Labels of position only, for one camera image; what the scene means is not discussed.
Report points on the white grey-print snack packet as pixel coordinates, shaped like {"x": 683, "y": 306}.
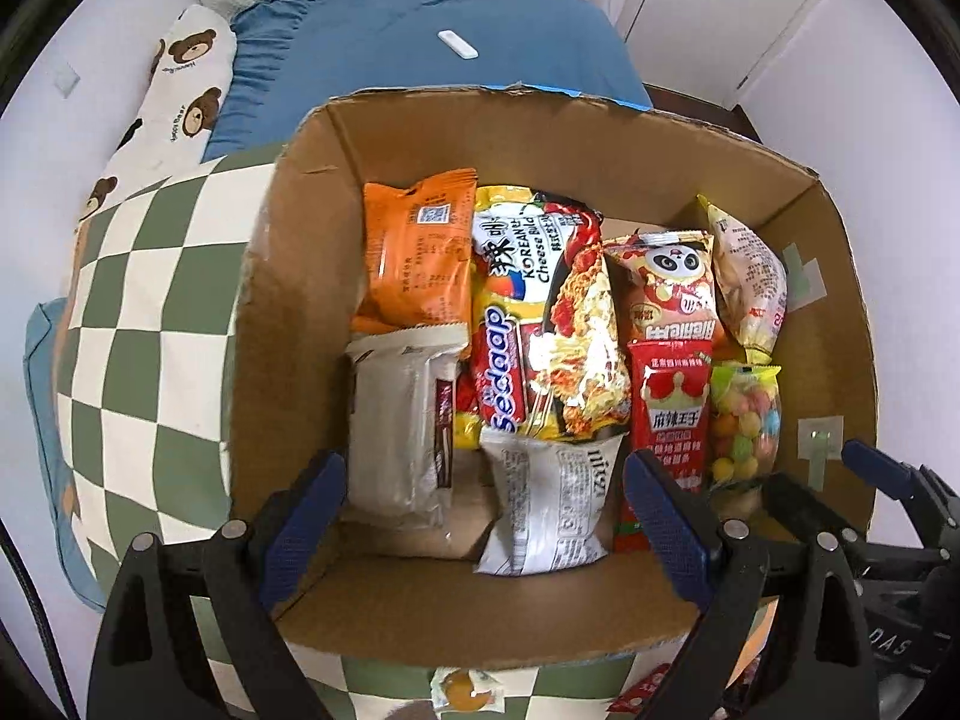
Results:
{"x": 540, "y": 510}

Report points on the orange snack packet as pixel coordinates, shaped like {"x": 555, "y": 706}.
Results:
{"x": 412, "y": 262}

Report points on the bear print pillow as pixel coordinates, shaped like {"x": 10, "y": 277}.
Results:
{"x": 180, "y": 90}

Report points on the colourful candy balls bag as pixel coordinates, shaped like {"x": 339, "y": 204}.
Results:
{"x": 742, "y": 427}

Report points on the white door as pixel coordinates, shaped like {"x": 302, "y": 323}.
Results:
{"x": 720, "y": 15}

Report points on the small red triangular packet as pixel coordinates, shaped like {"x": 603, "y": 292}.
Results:
{"x": 637, "y": 694}

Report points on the tall red snack packet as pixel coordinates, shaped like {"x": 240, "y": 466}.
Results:
{"x": 667, "y": 405}

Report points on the blue ruffled quilt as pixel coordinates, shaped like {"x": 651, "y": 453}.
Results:
{"x": 375, "y": 52}

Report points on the small white oblong object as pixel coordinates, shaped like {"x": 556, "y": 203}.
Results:
{"x": 457, "y": 44}

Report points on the small round orange snack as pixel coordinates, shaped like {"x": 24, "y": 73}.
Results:
{"x": 457, "y": 692}

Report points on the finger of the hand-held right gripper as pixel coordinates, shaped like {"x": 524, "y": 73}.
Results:
{"x": 874, "y": 461}
{"x": 795, "y": 499}

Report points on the green white checkered blanket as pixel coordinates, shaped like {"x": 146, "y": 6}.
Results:
{"x": 150, "y": 352}

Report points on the light blue fleece blanket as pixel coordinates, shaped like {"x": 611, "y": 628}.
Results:
{"x": 45, "y": 390}

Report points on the long white snack packet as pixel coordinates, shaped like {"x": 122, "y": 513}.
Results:
{"x": 390, "y": 420}

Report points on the yellow-edged clear snack packet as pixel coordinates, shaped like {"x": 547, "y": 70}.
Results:
{"x": 750, "y": 277}

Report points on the panda print snack packet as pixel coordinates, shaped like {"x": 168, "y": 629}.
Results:
{"x": 667, "y": 292}

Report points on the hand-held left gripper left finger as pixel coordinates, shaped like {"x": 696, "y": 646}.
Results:
{"x": 304, "y": 519}

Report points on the instant noodle packet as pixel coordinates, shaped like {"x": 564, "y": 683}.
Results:
{"x": 540, "y": 315}

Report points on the white wall switch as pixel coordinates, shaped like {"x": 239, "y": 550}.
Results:
{"x": 69, "y": 82}

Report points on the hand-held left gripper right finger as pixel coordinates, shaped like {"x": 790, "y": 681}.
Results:
{"x": 667, "y": 526}

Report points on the cardboard box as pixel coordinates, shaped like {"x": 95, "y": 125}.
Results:
{"x": 300, "y": 277}

